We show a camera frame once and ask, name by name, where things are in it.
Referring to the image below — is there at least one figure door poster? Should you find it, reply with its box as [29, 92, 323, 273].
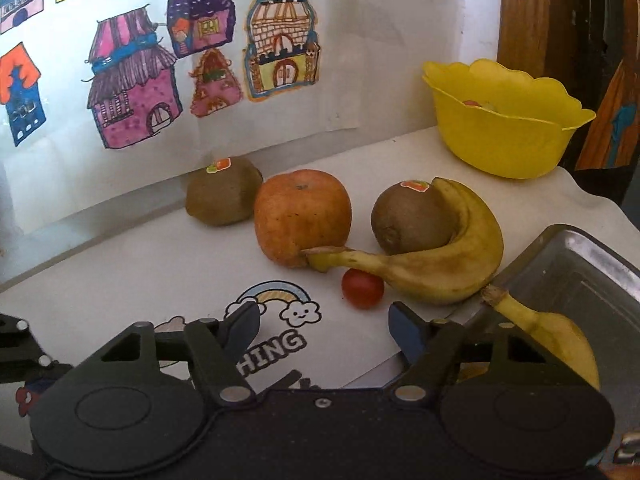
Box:
[575, 50, 640, 171]

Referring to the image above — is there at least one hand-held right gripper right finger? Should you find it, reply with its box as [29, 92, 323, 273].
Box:
[387, 301, 573, 408]

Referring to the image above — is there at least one small orange-red tomato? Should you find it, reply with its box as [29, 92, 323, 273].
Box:
[341, 268, 385, 310]

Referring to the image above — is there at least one wooden door frame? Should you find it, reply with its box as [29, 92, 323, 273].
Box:
[497, 0, 576, 81]

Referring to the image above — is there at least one long yellow banana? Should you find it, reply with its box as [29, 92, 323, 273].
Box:
[481, 284, 601, 391]

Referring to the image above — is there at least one orange-red apple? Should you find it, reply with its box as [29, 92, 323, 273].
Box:
[253, 169, 352, 267]

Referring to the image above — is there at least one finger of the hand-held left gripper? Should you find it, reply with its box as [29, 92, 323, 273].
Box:
[0, 312, 73, 388]

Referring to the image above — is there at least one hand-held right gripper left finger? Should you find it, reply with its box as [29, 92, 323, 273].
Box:
[70, 301, 262, 406]

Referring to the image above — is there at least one white printed tablecloth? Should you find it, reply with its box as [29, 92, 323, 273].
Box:
[0, 125, 640, 480]

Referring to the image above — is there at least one curved yellow banana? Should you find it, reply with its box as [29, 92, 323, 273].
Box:
[302, 177, 505, 306]

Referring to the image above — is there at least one metal tray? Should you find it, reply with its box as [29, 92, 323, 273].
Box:
[450, 224, 640, 441]

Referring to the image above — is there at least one dark wooden door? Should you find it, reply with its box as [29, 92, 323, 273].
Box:
[550, 0, 640, 206]

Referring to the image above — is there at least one houses drawing paper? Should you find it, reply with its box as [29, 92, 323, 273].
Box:
[0, 0, 363, 235]

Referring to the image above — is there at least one brown kiwi with sticker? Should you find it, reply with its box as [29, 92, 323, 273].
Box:
[186, 156, 264, 227]
[371, 180, 458, 256]

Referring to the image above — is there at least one yellow plastic bowl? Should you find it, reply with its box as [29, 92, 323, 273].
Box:
[421, 58, 597, 180]

